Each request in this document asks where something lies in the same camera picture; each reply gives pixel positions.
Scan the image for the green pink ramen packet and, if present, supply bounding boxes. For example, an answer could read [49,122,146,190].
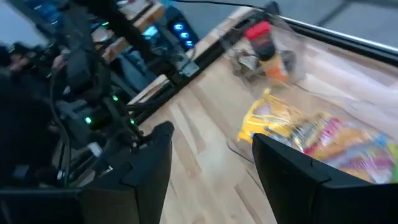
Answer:
[289,112,398,185]

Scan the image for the yellow chicken ramen packet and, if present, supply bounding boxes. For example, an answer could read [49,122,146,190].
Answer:
[238,88,301,146]

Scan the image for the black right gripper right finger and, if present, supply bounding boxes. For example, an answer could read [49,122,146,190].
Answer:
[251,133,332,224]

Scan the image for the red-lidded spice jar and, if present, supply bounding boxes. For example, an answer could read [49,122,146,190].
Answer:
[243,20,277,62]

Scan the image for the black aluminium table frame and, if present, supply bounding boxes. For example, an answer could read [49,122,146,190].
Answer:
[127,8,398,126]

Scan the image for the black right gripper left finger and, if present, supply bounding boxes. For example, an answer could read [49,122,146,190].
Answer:
[77,121,175,224]

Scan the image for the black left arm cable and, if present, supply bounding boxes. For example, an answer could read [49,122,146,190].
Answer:
[170,0,272,11]

